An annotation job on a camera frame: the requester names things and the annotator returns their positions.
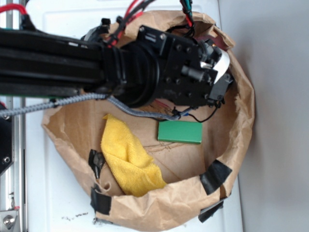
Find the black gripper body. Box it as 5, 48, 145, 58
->
136, 26, 234, 107

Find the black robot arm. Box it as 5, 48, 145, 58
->
0, 16, 233, 108

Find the green rectangular block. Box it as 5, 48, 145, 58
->
157, 121, 202, 144

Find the brown paper bag tray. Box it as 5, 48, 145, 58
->
42, 13, 255, 232

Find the yellow microfiber cloth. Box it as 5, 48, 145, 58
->
100, 114, 167, 197

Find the grey braided cable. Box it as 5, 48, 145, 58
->
0, 93, 182, 121

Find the red wire bundle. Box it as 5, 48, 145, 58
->
106, 0, 155, 49

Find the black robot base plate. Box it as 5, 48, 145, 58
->
0, 116, 14, 175

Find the aluminium frame rail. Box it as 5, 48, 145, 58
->
0, 7, 28, 232

